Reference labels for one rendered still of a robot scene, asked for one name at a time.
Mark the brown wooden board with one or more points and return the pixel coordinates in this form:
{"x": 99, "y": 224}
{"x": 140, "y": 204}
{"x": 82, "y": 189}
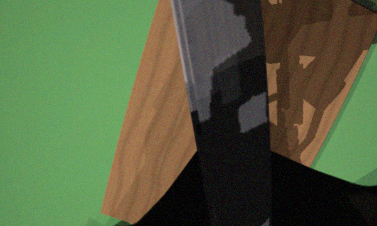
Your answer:
{"x": 314, "y": 50}

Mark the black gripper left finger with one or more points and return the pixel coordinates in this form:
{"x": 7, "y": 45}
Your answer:
{"x": 184, "y": 204}

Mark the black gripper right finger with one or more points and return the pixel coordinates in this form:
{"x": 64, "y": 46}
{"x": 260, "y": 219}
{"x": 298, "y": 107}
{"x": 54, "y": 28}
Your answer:
{"x": 302, "y": 196}

